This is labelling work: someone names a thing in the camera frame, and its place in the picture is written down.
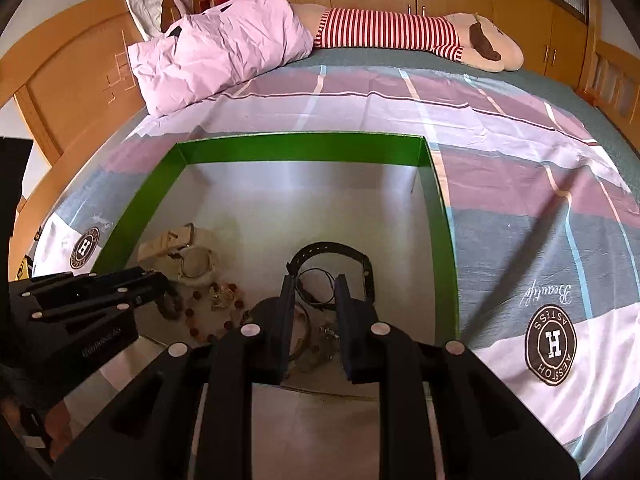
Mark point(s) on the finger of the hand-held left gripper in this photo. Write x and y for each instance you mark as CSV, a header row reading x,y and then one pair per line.
x,y
100,282
90,312

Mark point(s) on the white and pink cloth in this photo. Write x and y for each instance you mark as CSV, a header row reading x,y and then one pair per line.
x,y
147,7

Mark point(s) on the silver charm pendant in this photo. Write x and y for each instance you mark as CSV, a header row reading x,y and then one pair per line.
x,y
327,332

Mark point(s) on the wooden headboard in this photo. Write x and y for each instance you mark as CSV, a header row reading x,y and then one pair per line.
x,y
65,80

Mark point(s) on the black wristband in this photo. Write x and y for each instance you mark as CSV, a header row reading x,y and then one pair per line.
x,y
325,246

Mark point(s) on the pink pillow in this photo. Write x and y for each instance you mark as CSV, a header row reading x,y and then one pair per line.
x,y
225,45

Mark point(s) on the person's left hand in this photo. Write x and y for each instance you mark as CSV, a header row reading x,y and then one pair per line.
x,y
57,430

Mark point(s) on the silver bangle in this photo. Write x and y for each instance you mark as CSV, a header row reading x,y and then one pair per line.
x,y
307,332

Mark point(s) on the striped plush toy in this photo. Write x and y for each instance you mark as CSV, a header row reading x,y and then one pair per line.
x,y
390,30

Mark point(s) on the green cardboard box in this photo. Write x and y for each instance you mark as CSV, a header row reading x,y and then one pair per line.
x,y
300,150

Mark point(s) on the small gold trinket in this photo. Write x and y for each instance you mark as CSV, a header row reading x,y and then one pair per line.
x,y
222,296

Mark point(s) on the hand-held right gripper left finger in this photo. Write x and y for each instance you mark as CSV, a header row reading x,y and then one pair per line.
x,y
287,310

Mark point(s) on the printed plaid bedsheet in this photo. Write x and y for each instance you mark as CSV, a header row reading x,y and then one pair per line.
x,y
500,185

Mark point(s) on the wooden footboard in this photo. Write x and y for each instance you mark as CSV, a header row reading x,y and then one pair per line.
x,y
615,80

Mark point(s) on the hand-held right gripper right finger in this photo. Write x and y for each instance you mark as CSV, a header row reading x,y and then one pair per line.
x,y
342,330

